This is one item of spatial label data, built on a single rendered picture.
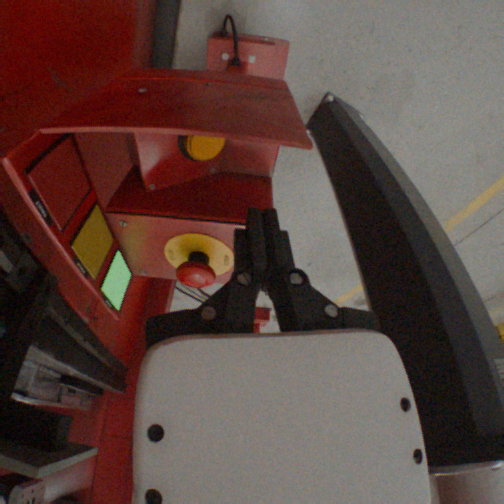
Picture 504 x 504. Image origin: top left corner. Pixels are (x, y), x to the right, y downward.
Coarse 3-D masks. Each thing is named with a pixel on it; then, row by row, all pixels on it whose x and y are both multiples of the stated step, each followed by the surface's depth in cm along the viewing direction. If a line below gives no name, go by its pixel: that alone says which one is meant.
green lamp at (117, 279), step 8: (120, 256) 23; (112, 264) 21; (120, 264) 23; (112, 272) 21; (120, 272) 23; (128, 272) 25; (112, 280) 21; (120, 280) 23; (128, 280) 25; (104, 288) 20; (112, 288) 21; (120, 288) 23; (112, 296) 21; (120, 296) 23
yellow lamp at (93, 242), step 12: (96, 216) 18; (84, 228) 16; (96, 228) 18; (84, 240) 16; (96, 240) 18; (108, 240) 20; (84, 252) 16; (96, 252) 18; (84, 264) 16; (96, 264) 18; (96, 276) 18
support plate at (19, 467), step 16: (0, 448) 12; (16, 448) 14; (32, 448) 16; (80, 448) 22; (96, 448) 25; (0, 464) 11; (16, 464) 11; (32, 464) 12; (48, 464) 13; (64, 464) 16
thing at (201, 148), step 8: (184, 136) 19; (192, 136) 19; (200, 136) 19; (184, 144) 20; (192, 144) 19; (200, 144) 20; (208, 144) 20; (216, 144) 21; (192, 152) 20; (200, 152) 20; (208, 152) 21; (216, 152) 21; (200, 160) 21
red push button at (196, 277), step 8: (192, 256) 23; (200, 256) 23; (208, 256) 24; (184, 264) 21; (192, 264) 21; (200, 264) 21; (208, 264) 24; (176, 272) 22; (184, 272) 21; (192, 272) 21; (200, 272) 21; (208, 272) 22; (184, 280) 22; (192, 280) 22; (200, 280) 22; (208, 280) 22
